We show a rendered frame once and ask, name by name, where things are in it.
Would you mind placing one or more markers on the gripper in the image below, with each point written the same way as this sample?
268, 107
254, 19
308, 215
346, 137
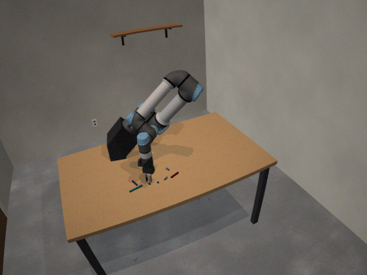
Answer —
147, 163

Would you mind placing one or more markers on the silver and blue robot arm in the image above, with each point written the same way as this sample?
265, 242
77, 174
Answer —
146, 124

